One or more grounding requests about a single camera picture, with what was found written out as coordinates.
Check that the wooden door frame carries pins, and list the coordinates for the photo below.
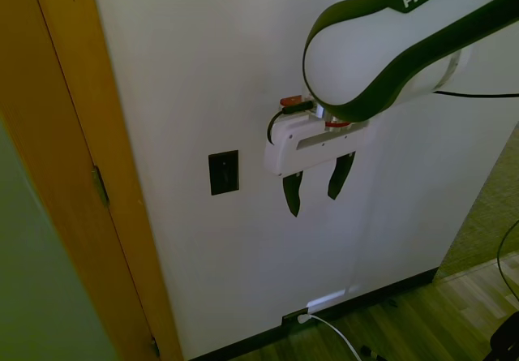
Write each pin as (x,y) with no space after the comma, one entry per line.
(81,166)

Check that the black baseboard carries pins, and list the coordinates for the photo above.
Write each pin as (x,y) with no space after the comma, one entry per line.
(357,296)

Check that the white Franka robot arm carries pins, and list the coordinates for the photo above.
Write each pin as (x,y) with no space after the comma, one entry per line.
(365,48)

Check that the wrist camera with orange mount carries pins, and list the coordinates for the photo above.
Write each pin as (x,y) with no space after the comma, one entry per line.
(297,104)

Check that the pale green door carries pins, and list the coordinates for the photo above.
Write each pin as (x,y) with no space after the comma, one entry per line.
(40,263)

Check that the black stand base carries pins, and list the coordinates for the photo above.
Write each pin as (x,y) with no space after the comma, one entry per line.
(504,336)

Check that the black wall light switch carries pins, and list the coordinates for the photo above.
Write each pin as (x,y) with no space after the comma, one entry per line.
(224,172)

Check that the brass door hinge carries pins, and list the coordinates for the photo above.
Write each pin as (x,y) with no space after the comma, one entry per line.
(101,186)

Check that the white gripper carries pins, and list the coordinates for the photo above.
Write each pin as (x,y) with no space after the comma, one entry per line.
(302,146)

